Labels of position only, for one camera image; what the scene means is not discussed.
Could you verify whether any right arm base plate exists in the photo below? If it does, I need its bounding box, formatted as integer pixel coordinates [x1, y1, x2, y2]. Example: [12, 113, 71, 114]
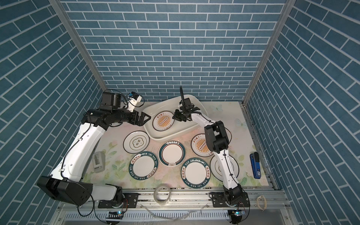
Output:
[208, 191, 250, 208]

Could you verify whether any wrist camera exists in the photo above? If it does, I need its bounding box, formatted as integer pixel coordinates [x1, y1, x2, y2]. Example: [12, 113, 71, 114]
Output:
[128, 91, 144, 107]
[180, 98, 200, 113]

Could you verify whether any green rimmed plate right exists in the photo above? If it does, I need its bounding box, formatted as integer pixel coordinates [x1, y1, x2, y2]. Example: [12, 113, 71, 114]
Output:
[181, 157, 211, 188]

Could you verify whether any floral table mat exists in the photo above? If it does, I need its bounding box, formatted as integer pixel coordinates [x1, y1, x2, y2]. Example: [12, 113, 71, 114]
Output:
[83, 102, 270, 189]

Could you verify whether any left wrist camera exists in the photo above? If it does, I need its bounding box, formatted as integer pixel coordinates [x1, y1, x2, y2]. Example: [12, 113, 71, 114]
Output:
[128, 91, 144, 107]

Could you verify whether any orange sunburst plate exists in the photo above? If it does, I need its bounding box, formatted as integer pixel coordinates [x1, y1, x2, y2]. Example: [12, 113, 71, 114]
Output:
[152, 111, 174, 132]
[191, 134, 213, 158]

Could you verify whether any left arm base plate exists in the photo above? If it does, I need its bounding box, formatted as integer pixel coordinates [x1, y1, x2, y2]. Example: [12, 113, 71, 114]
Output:
[98, 193, 139, 210]

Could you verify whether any green rimmed plate left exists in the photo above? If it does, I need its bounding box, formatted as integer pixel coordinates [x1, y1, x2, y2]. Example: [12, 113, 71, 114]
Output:
[128, 151, 158, 181]

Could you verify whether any beige rubber band loop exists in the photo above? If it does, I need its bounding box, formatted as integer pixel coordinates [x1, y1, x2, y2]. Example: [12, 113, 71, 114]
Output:
[256, 195, 267, 211]

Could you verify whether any white cloud-pattern plate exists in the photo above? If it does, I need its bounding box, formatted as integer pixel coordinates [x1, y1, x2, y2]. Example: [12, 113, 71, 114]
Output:
[123, 131, 150, 154]
[210, 156, 240, 181]

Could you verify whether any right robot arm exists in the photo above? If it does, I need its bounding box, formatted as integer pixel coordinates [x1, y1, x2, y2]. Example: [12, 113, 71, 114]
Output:
[173, 107, 245, 206]

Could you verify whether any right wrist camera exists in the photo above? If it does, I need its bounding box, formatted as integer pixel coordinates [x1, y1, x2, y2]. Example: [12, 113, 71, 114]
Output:
[180, 98, 200, 113]

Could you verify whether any white plastic bin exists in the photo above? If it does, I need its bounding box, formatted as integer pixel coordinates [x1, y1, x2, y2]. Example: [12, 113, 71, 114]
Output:
[142, 97, 199, 142]

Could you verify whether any grey plastic device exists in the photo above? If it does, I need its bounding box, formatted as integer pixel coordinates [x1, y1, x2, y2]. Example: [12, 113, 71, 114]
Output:
[92, 151, 106, 173]

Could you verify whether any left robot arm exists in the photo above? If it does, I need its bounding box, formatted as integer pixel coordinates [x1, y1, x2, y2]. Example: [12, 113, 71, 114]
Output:
[37, 90, 151, 208]

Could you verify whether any green red rimmed plate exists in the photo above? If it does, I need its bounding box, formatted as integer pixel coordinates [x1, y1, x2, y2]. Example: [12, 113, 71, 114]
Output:
[158, 141, 186, 167]

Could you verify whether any aluminium rail frame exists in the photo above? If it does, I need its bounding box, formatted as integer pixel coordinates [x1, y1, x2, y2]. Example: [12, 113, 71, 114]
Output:
[50, 188, 297, 225]

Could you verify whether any blue black stapler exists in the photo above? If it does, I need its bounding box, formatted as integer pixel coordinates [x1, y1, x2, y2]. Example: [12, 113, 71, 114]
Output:
[249, 152, 261, 179]

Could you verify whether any clear tape roll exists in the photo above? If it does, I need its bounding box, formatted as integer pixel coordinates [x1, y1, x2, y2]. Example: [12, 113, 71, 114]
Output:
[153, 184, 172, 206]

